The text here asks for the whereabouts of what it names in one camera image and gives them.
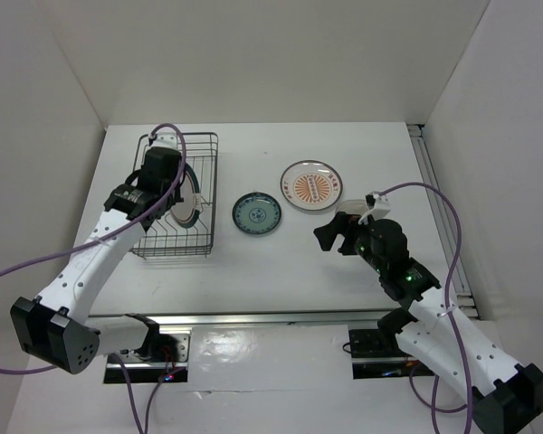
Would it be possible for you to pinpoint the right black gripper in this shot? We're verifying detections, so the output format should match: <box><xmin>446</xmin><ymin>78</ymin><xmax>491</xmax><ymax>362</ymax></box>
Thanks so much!
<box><xmin>313</xmin><ymin>211</ymin><xmax>386</xmax><ymax>274</ymax></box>

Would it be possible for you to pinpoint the teal red rimmed plate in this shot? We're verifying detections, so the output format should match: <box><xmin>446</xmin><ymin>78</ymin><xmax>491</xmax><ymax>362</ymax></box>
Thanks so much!
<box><xmin>169</xmin><ymin>164</ymin><xmax>203</xmax><ymax>229</ymax></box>

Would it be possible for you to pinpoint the orange sunburst white plate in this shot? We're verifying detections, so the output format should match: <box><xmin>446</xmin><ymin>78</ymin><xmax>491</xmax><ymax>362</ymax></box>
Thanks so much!
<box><xmin>280</xmin><ymin>160</ymin><xmax>343</xmax><ymax>212</ymax></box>

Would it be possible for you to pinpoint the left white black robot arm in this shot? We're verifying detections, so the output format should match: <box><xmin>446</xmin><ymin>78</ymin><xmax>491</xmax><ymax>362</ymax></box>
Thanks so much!
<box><xmin>10</xmin><ymin>147</ymin><xmax>186</xmax><ymax>374</ymax></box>

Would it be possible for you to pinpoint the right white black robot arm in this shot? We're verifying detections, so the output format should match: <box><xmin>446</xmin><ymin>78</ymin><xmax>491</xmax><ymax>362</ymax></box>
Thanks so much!
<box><xmin>313</xmin><ymin>212</ymin><xmax>543</xmax><ymax>433</ymax></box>

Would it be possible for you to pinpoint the blue floral small plate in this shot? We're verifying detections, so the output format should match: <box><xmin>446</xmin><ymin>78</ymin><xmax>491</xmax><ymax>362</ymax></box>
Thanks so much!
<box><xmin>232</xmin><ymin>192</ymin><xmax>282</xmax><ymax>236</ymax></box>

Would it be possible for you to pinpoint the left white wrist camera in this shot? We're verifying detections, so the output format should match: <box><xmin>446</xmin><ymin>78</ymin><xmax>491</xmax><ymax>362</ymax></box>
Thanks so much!
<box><xmin>148</xmin><ymin>132</ymin><xmax>180</xmax><ymax>151</ymax></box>

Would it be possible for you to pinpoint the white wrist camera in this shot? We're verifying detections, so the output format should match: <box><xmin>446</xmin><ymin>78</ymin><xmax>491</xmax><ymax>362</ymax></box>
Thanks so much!
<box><xmin>148</xmin><ymin>132</ymin><xmax>180</xmax><ymax>151</ymax></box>
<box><xmin>358</xmin><ymin>192</ymin><xmax>391</xmax><ymax>225</ymax></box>

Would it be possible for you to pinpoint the grey wire dish rack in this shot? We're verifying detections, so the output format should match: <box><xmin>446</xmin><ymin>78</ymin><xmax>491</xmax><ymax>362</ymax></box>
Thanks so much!
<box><xmin>131</xmin><ymin>132</ymin><xmax>218</xmax><ymax>259</ymax></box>

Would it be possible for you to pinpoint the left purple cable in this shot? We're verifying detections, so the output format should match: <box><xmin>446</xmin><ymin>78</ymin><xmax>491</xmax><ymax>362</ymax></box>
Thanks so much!
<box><xmin>0</xmin><ymin>122</ymin><xmax>186</xmax><ymax>376</ymax></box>

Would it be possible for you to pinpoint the purple cable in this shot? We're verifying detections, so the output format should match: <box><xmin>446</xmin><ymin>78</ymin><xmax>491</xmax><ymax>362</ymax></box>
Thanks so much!
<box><xmin>0</xmin><ymin>122</ymin><xmax>186</xmax><ymax>376</ymax></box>
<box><xmin>379</xmin><ymin>182</ymin><xmax>474</xmax><ymax>434</ymax></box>

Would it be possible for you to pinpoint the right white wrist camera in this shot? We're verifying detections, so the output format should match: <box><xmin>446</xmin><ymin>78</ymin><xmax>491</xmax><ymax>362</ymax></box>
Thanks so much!
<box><xmin>358</xmin><ymin>192</ymin><xmax>391</xmax><ymax>225</ymax></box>

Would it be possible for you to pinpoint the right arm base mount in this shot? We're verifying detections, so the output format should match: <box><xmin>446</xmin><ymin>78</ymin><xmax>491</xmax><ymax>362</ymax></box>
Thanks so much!
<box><xmin>342</xmin><ymin>307</ymin><xmax>433</xmax><ymax>380</ymax></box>

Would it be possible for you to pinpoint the aluminium side rail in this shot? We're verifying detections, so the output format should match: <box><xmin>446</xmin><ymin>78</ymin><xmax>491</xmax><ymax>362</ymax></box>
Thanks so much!
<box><xmin>407</xmin><ymin>124</ymin><xmax>481</xmax><ymax>320</ymax></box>

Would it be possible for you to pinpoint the aluminium front rail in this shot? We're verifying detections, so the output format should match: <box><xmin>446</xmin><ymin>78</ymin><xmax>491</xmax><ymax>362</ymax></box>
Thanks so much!
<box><xmin>90</xmin><ymin>306</ymin><xmax>481</xmax><ymax>327</ymax></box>

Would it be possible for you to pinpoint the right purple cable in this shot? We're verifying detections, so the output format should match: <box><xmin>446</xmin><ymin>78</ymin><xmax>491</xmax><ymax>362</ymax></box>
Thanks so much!
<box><xmin>379</xmin><ymin>182</ymin><xmax>474</xmax><ymax>434</ymax></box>

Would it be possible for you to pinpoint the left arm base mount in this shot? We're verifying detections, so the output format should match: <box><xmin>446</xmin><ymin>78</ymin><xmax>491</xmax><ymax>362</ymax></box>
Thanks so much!
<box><xmin>116</xmin><ymin>314</ymin><xmax>191</xmax><ymax>384</ymax></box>

